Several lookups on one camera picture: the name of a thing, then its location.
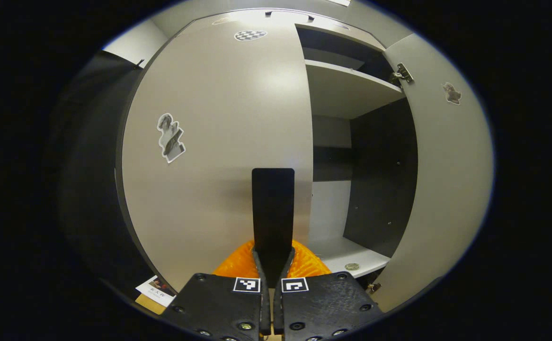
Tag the black backdrop cloth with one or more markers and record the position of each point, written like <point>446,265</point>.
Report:
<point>91,189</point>

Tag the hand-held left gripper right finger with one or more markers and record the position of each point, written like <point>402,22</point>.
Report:
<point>328,303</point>

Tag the white printed card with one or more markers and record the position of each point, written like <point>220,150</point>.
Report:
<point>155,290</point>

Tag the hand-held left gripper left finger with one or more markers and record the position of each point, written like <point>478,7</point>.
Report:
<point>219,303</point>

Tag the large ceiling light panel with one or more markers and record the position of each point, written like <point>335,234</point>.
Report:
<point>338,2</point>

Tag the grey cabinet door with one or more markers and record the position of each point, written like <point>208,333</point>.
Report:
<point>219,142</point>
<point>451,189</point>

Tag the grey double-door shoe cabinet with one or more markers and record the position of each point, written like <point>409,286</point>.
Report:
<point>380,189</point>

